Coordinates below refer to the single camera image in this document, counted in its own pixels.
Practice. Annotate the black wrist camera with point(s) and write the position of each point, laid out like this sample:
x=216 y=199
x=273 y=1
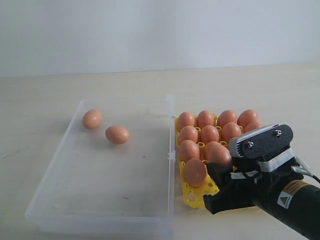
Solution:
x=263 y=149

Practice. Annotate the clear plastic bin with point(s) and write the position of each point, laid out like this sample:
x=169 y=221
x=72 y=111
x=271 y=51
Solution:
x=93 y=186

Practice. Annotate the yellow plastic egg tray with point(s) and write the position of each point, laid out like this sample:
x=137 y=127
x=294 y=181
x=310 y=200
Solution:
x=194 y=196

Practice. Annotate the brown egg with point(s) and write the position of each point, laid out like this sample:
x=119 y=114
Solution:
x=194 y=173
x=185 y=119
x=188 y=133
x=230 y=131
x=220 y=157
x=208 y=147
x=188 y=150
x=247 y=117
x=227 y=116
x=209 y=133
x=205 y=118
x=252 y=126
x=92 y=119
x=117 y=134

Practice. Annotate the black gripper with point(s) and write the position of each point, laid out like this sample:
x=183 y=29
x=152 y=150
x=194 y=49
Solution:
x=283 y=194

